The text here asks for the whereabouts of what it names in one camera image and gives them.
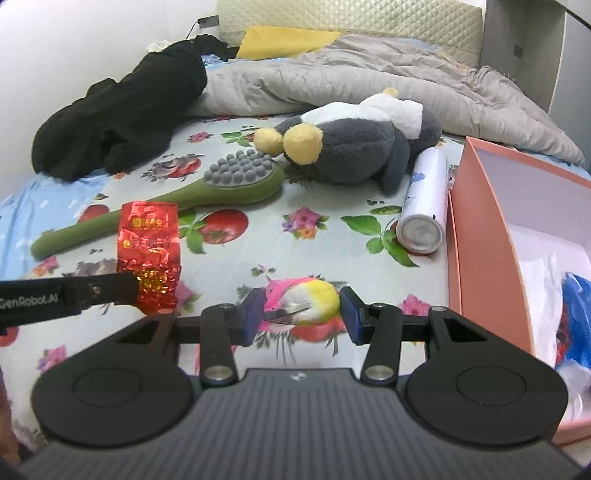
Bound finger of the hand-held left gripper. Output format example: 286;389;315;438
62;272;139;309

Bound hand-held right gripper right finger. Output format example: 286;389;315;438
339;286;495;384

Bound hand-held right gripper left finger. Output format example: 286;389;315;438
106;288;267;386

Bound yellow pink soft ball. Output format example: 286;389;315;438
264;278;341;325

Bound red foil packet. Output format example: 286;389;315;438
117;200;182;312

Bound pink cardboard shoebox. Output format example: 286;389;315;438
449;136;591;446

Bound blue white plastic bag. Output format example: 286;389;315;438
556;271;591;372

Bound fruit printed bed sheet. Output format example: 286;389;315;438
0;111;467;453

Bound pink shoebox lid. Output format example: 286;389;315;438
444;166;467;319

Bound green massage hammer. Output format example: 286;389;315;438
31;150;286;260

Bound white spray can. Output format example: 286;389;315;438
397;148;448;254

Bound grey plush toy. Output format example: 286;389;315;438
254;88;443;195

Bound black clothes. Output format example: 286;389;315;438
31;41;208;182

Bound grey quilt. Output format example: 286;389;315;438
189;33;586;166

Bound black bag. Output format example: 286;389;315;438
194;34;242;62

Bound yellow pillow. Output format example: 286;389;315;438
236;26;345;61

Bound grey wardrobe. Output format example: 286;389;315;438
479;0;570;112

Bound black charger with cable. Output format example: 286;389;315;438
187;15;221;41

